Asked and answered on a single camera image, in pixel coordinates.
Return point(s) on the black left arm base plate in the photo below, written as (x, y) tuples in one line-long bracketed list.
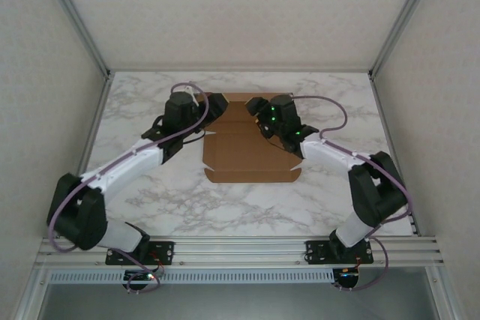
[(161, 250)]

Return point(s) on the small controller board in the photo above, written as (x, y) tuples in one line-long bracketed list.
[(140, 277), (347, 273)]

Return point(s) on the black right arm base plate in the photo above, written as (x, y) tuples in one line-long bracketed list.
[(318, 250)]

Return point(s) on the aluminium table side rail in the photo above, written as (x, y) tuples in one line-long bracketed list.
[(92, 132), (387, 129)]

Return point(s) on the aluminium lower frame post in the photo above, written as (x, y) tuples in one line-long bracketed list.
[(446, 297), (26, 297)]

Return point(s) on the aluminium frame post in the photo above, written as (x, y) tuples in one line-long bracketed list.
[(26, 297), (446, 297), (75, 16), (404, 16)]

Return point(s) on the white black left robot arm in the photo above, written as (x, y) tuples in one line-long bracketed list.
[(123, 162)]

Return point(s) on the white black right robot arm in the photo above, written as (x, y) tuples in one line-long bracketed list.
[(330, 153)]

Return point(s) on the brown cardboard box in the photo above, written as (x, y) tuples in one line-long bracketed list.
[(247, 155)]

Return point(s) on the aluminium mounting rail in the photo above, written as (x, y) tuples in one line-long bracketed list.
[(240, 250)]

